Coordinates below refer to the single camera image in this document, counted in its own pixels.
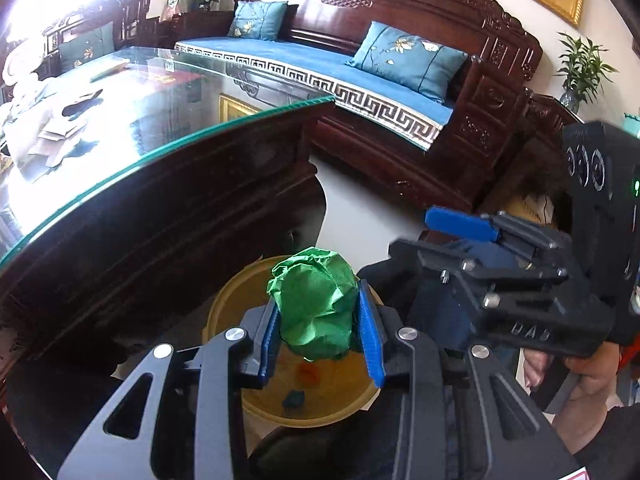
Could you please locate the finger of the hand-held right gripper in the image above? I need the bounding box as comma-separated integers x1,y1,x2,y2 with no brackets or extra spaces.
387,239,613,361
424,206,573,273

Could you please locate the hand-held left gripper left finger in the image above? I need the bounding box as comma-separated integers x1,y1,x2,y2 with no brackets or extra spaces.
57,302,281,480

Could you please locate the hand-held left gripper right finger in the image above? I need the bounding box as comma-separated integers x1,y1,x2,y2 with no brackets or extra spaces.
356,280,591,480

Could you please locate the green paper ball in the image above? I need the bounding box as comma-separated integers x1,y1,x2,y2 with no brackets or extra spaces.
266,246,359,363

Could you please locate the yellow round bin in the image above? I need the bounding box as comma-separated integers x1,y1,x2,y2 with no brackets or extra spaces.
201,255,383,428

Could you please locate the person's right hand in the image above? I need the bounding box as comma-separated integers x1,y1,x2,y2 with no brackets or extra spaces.
522,345,628,453

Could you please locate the dark wooden side table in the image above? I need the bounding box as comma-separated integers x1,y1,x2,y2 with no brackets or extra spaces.
520,87,591,201

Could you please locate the bamboo plant in vase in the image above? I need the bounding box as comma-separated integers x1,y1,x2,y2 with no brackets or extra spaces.
555,31,620,113

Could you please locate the glass-topped dark wooden table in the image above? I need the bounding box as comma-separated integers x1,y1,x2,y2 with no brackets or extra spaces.
0,46,337,461

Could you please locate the blue floral sofa pillow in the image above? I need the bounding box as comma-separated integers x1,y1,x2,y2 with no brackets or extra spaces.
228,0,289,42
346,21,468,106

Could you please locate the blue sofa seat cushion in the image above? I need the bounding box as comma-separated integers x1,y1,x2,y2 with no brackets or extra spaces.
175,37,456,151

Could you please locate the green paper strip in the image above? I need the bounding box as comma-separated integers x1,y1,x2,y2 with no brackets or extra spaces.
90,64,130,82

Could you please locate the dark wooden corner table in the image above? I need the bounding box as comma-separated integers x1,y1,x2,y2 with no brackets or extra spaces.
157,10,236,51

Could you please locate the teal floral armchair pillow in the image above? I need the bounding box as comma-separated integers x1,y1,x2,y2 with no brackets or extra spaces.
59,22,116,73

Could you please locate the carved dark wooden armchair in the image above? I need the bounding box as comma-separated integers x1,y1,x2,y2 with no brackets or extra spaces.
42,0,153,76

